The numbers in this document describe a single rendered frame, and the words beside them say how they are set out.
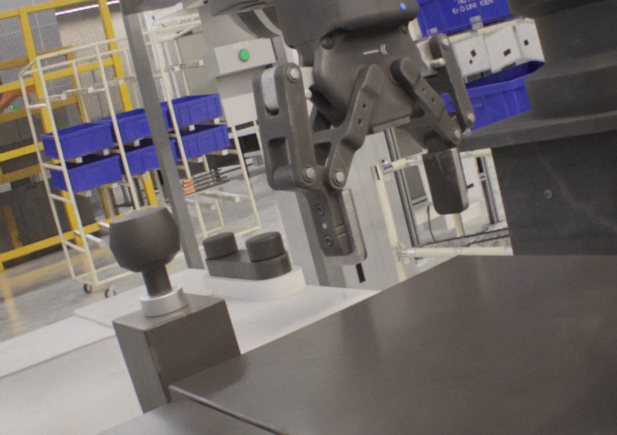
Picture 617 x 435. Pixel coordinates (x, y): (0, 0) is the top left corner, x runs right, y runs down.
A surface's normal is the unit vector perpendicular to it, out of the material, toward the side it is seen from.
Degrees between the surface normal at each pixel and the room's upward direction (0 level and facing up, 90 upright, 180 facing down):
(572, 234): 90
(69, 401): 0
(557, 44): 90
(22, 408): 0
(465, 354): 0
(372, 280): 90
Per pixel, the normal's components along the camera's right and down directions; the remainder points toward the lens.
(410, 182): 0.57, -0.04
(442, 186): -0.69, 0.27
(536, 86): -0.96, 0.26
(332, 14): -0.24, 0.18
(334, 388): -0.25, -0.96
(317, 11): -0.44, 0.22
